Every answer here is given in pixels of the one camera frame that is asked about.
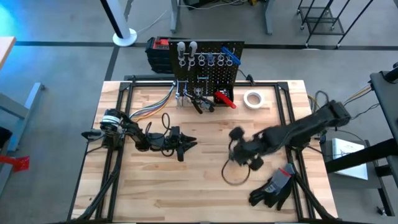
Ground black wire cart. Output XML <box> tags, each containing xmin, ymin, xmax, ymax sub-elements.
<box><xmin>297</xmin><ymin>0</ymin><xmax>376</xmax><ymax>49</ymax></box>

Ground black aluminium table frame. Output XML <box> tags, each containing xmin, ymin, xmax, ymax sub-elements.
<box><xmin>70</xmin><ymin>74</ymin><xmax>338</xmax><ymax>223</ymax></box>

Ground black wire stripper pliers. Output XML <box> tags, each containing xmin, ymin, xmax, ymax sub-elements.
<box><xmin>182</xmin><ymin>88</ymin><xmax>216</xmax><ymax>115</ymax></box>

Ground blue T-handle hex key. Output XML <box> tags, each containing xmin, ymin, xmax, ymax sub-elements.
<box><xmin>220</xmin><ymin>45</ymin><xmax>242</xmax><ymax>66</ymax></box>

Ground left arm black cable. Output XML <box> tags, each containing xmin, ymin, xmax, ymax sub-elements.
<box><xmin>144</xmin><ymin>111</ymin><xmax>175</xmax><ymax>158</ymax></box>

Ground metal ring screwdriver rack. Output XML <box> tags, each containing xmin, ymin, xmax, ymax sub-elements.
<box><xmin>178</xmin><ymin>46</ymin><xmax>236</xmax><ymax>68</ymax></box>

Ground black equipment stand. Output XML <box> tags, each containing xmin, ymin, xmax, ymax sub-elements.
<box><xmin>325</xmin><ymin>62</ymin><xmax>398</xmax><ymax>190</ymax></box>

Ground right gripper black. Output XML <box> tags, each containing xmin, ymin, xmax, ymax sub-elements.
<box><xmin>229</xmin><ymin>126</ymin><xmax>265</xmax><ymax>172</ymax></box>

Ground grey-handled nut driver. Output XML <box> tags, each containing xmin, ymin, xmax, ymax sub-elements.
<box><xmin>177</xmin><ymin>40</ymin><xmax>187</xmax><ymax>68</ymax></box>
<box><xmin>188</xmin><ymin>40</ymin><xmax>198</xmax><ymax>72</ymax></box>

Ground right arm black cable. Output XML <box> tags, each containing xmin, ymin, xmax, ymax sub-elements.
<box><xmin>221</xmin><ymin>139</ymin><xmax>251</xmax><ymax>187</ymax></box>

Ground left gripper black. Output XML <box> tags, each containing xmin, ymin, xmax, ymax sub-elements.
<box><xmin>161</xmin><ymin>126</ymin><xmax>198</xmax><ymax>162</ymax></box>

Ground wooden tabletop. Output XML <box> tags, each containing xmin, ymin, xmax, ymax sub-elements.
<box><xmin>0</xmin><ymin>36</ymin><xmax>17</xmax><ymax>71</ymax></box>

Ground red floor object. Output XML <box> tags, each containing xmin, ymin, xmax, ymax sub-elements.
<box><xmin>0</xmin><ymin>154</ymin><xmax>31</xmax><ymax>173</ymax></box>

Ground black plastic pegboard bin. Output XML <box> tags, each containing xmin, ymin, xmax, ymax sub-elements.
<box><xmin>213</xmin><ymin>83</ymin><xmax>234</xmax><ymax>108</ymax></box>

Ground red black toolbox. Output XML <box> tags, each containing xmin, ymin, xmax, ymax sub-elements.
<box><xmin>145</xmin><ymin>36</ymin><xmax>171</xmax><ymax>75</ymax></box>

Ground double-prong metal pegboard hook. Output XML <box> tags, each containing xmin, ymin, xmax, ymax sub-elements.
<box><xmin>195</xmin><ymin>74</ymin><xmax>208</xmax><ymax>91</ymax></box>
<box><xmin>175</xmin><ymin>79</ymin><xmax>190</xmax><ymax>94</ymax></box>

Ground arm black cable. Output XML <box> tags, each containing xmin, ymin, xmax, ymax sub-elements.
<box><xmin>144</xmin><ymin>111</ymin><xmax>175</xmax><ymax>158</ymax></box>
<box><xmin>221</xmin><ymin>139</ymin><xmax>251</xmax><ymax>187</ymax></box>

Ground multicoloured wire bundle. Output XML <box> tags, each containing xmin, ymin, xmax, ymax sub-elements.
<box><xmin>127</xmin><ymin>83</ymin><xmax>177</xmax><ymax>124</ymax></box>

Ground grey black work glove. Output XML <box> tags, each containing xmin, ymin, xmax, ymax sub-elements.
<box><xmin>264</xmin><ymin>164</ymin><xmax>296</xmax><ymax>211</ymax></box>
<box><xmin>248</xmin><ymin>182</ymin><xmax>277</xmax><ymax>208</ymax></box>

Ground white masking tape roll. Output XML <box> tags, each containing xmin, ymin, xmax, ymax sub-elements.
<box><xmin>243</xmin><ymin>89</ymin><xmax>266</xmax><ymax>110</ymax></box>

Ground grey desk leg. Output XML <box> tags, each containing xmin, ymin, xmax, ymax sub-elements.
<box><xmin>263</xmin><ymin>0</ymin><xmax>275</xmax><ymax>35</ymax></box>
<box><xmin>169</xmin><ymin>0</ymin><xmax>182</xmax><ymax>34</ymax></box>

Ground black metal pegboard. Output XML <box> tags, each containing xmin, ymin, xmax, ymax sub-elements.
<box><xmin>169</xmin><ymin>39</ymin><xmax>246</xmax><ymax>98</ymax></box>

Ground white booklet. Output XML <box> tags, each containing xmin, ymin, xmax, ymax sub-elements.
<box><xmin>331</xmin><ymin>137</ymin><xmax>369</xmax><ymax>181</ymax></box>

